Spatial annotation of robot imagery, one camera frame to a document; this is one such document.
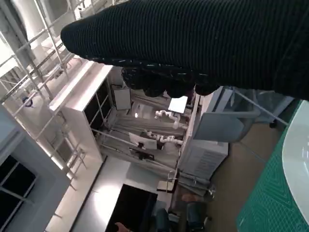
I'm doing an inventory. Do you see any black knitted gloved right hand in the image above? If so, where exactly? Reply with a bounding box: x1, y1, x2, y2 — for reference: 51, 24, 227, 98
60, 0, 309, 101

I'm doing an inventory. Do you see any white square plate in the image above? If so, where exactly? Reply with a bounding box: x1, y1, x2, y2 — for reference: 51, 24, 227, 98
281, 99, 309, 227

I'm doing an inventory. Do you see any white screen monitor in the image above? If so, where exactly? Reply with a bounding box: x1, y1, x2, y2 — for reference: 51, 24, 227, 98
168, 95, 189, 115
112, 87, 132, 111

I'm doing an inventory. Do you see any grey chair on castors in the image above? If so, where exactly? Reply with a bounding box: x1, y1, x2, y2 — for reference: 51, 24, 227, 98
193, 86, 290, 144

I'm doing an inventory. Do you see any white mesh cabinet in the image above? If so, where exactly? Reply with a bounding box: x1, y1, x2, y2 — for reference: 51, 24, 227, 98
176, 93, 229, 181

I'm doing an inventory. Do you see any white open shelf unit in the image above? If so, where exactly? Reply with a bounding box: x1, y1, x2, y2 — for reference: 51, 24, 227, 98
49, 59, 114, 159

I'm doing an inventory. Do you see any person in blue trousers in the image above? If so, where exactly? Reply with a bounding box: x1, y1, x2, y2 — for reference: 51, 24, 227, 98
114, 193, 212, 232

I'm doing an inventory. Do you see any green cutting mat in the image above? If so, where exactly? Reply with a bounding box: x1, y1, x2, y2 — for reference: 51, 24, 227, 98
235, 98, 309, 232

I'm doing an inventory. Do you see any large black screen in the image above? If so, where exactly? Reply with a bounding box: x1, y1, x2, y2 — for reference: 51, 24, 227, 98
104, 183, 158, 232

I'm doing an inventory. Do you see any white metal pipe frame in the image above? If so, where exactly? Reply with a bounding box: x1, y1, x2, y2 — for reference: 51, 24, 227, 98
0, 0, 87, 191

